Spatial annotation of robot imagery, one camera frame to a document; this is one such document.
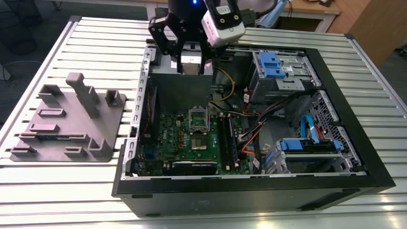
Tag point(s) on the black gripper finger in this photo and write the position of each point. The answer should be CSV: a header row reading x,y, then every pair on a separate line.
x,y
203,51
166,35

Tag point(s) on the silver CPU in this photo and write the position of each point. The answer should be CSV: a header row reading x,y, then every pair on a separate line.
x,y
191,68

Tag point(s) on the metal locking lever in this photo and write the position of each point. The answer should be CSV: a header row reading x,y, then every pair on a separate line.
x,y
209,119

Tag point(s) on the CPU socket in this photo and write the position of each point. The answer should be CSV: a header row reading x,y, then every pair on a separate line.
x,y
201,143

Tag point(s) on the grey power supply unit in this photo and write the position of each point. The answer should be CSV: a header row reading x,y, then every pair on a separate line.
x,y
181,93

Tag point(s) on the blue drive latch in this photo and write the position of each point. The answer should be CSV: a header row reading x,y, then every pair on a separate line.
x,y
270,64

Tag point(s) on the metal drive cage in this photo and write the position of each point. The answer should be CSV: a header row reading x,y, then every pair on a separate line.
x,y
286,86

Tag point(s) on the black-clip RAM slot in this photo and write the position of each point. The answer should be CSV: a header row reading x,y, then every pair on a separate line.
x,y
230,140
222,140

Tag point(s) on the white-clip RAM slot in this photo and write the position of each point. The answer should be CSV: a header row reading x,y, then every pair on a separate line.
x,y
237,164
226,140

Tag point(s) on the wooden desk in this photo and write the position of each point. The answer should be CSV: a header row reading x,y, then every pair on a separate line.
x,y
318,10

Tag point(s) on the green motherboard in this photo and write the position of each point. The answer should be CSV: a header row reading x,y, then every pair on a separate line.
x,y
178,152

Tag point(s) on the blue port connector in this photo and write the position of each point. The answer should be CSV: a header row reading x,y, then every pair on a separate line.
x,y
150,152

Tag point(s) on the black office chair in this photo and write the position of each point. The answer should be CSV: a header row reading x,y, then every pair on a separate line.
x,y
19,28

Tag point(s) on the black graphics card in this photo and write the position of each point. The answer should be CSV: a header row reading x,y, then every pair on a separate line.
x,y
194,167

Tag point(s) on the hard disk in blue carrier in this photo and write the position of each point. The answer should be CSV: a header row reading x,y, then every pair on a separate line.
x,y
294,145

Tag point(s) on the grey parts rack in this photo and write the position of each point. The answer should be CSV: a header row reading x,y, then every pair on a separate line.
x,y
79,133

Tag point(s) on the metal disk bay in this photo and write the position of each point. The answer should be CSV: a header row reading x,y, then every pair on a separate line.
x,y
283,164

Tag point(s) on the dark RAM stick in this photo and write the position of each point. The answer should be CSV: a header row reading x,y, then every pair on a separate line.
x,y
54,138

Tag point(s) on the wooden cabinet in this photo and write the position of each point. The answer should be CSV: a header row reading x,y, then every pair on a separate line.
x,y
378,23

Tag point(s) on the black PC case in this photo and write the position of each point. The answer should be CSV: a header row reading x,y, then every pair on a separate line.
x,y
222,198

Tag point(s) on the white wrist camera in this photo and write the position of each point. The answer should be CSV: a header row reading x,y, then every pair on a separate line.
x,y
222,35

